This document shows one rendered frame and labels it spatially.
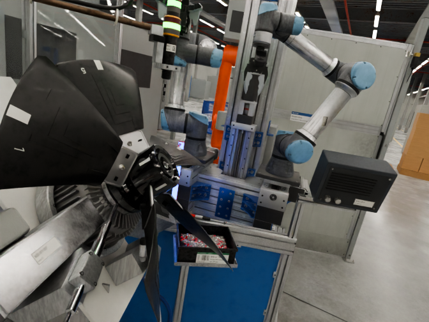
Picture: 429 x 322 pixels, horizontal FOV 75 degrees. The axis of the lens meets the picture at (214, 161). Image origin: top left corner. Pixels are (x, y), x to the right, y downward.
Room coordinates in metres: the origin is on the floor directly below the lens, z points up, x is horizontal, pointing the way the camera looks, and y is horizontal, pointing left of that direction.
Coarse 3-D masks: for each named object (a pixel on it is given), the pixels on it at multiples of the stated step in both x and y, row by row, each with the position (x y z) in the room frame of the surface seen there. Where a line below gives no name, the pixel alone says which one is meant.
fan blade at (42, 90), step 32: (32, 64) 0.45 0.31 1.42; (32, 96) 0.44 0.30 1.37; (64, 96) 0.49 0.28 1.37; (0, 128) 0.38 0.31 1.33; (32, 128) 0.42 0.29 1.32; (64, 128) 0.47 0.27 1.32; (96, 128) 0.53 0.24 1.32; (0, 160) 0.37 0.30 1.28; (32, 160) 0.42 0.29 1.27; (64, 160) 0.47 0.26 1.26; (96, 160) 0.53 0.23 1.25
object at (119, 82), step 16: (64, 64) 0.73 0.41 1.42; (80, 64) 0.76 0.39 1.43; (112, 64) 0.83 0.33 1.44; (80, 80) 0.73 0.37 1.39; (96, 80) 0.75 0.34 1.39; (112, 80) 0.78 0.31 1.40; (128, 80) 0.82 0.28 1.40; (96, 96) 0.73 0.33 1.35; (112, 96) 0.75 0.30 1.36; (128, 96) 0.78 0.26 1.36; (112, 112) 0.72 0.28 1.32; (128, 112) 0.75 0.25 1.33; (128, 128) 0.72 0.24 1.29
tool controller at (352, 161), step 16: (320, 160) 1.11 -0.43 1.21; (336, 160) 1.05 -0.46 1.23; (352, 160) 1.07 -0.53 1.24; (368, 160) 1.09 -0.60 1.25; (384, 160) 1.11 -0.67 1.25; (320, 176) 1.06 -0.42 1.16; (336, 176) 1.03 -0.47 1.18; (352, 176) 1.02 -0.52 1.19; (368, 176) 1.02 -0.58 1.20; (384, 176) 1.01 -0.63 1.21; (320, 192) 1.06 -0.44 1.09; (336, 192) 1.05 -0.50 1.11; (352, 192) 1.04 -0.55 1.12; (368, 192) 1.04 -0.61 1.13; (384, 192) 1.03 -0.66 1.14; (352, 208) 1.07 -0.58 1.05; (368, 208) 1.05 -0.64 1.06
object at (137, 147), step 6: (132, 132) 0.72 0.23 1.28; (138, 132) 0.73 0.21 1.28; (126, 138) 0.71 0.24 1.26; (132, 138) 0.72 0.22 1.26; (138, 138) 0.72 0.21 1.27; (144, 138) 0.73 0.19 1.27; (126, 144) 0.70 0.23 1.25; (138, 144) 0.71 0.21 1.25; (144, 144) 0.72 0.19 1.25; (132, 150) 0.70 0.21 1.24; (138, 150) 0.70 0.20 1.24
